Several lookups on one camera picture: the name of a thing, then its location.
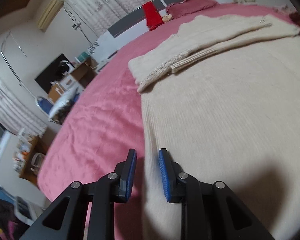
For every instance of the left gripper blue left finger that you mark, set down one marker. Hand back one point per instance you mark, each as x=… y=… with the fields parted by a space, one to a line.
x=126 y=172

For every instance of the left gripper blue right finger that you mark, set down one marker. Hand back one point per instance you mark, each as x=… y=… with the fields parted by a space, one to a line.
x=169 y=171

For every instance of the beige knit sweater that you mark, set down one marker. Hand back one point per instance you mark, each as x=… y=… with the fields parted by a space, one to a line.
x=222 y=96

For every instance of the pink bed blanket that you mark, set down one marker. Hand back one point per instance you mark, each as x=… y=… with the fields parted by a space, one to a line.
x=107 y=121

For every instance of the white pillow on chair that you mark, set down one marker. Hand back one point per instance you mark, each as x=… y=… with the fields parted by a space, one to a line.
x=63 y=102

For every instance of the wooden shelf with items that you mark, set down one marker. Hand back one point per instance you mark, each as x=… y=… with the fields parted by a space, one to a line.
x=29 y=156

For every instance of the blue chair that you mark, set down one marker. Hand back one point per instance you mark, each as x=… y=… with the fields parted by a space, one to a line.
x=44 y=104

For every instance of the wooden desk cabinet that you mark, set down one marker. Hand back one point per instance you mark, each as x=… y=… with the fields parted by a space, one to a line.
x=78 y=78

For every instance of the grey white headboard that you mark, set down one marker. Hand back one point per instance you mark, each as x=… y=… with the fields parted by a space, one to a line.
x=141 y=20

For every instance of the small beige plush toy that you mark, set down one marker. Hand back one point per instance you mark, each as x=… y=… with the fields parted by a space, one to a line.
x=166 y=18

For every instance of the red garment on headboard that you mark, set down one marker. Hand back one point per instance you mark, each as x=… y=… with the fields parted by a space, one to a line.
x=153 y=18

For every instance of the dark pink pillow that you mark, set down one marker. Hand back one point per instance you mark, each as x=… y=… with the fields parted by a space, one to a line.
x=186 y=7

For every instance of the beige air conditioner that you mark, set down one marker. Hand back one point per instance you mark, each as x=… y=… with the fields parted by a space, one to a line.
x=49 y=13

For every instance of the black wall television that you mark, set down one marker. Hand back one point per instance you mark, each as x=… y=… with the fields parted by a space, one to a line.
x=55 y=71

